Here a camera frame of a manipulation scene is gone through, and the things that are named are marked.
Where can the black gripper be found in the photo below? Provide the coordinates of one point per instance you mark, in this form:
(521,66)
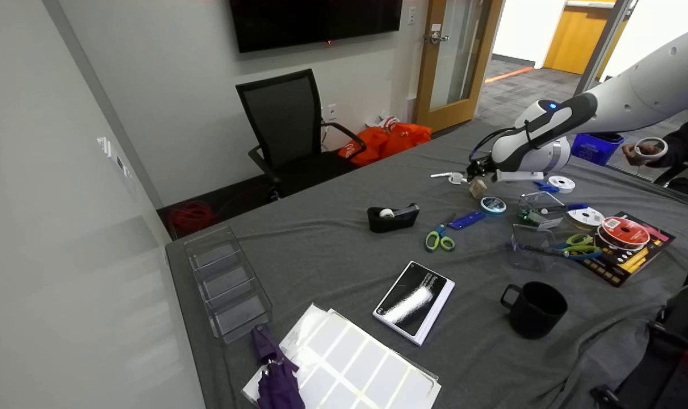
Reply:
(480,165)

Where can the small object from holder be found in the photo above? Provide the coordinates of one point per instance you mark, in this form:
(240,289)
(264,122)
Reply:
(478,187)

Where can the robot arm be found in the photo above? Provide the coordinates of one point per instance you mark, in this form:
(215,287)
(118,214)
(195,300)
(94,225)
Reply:
(536,144)

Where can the blue pen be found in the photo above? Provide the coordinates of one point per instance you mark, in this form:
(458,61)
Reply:
(555,192)

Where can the transparent pen holder right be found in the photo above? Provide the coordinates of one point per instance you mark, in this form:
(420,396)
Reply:
(540,210)

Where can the transparent pen holder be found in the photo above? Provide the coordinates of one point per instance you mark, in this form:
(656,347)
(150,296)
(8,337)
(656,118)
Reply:
(529,248)
(540,210)

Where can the transparent pen holder front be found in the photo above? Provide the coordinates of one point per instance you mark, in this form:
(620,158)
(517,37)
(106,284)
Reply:
(529,248)

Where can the red object under chair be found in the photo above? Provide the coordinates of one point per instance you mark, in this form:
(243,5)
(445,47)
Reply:
(190,217)

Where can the white crumpled plastic piece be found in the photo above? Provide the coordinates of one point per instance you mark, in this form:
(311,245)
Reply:
(449,177)

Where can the light blue tape roll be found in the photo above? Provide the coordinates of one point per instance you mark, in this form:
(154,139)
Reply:
(492,205)

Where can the white blue tape roll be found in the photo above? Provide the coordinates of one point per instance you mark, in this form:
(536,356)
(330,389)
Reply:
(561,181)

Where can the large white tape roll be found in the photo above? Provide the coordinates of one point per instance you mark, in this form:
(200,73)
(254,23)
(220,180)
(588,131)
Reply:
(584,214)

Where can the orange plastic bag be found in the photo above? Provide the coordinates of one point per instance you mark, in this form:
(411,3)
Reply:
(385,140)

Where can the black tape dispenser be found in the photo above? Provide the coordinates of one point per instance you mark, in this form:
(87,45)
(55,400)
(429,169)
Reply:
(386,218)

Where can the wooden glass door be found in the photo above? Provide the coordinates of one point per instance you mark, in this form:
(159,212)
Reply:
(457,45)

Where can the grey table cloth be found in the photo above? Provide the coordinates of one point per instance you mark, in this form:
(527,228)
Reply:
(317,248)

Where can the black mug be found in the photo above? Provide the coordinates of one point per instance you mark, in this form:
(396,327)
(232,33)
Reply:
(533,306)

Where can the black white tablet box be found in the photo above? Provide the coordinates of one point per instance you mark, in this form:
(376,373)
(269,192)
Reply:
(413,300)

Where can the black yellow booklet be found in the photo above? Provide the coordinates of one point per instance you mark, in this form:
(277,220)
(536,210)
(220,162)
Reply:
(615,265)

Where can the black mesh office chair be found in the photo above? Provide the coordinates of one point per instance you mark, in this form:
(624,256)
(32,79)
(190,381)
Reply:
(287,121)

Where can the white label sheets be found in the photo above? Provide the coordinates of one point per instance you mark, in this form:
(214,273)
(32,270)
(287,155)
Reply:
(341,367)

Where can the black equipment bottom right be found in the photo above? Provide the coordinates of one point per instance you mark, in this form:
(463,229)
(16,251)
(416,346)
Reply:
(662,377)

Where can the clear plastic organizer tray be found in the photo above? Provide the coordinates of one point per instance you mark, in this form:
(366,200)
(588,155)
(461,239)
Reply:
(228,284)

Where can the purple glove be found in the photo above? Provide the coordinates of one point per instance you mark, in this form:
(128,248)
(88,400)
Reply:
(277,385)

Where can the green handled scissors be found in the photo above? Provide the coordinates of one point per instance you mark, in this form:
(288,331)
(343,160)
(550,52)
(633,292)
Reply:
(439,239)

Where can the red cable spool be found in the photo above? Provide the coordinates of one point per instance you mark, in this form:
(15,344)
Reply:
(622,233)

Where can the black wall television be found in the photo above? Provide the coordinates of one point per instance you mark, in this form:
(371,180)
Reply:
(280,23)

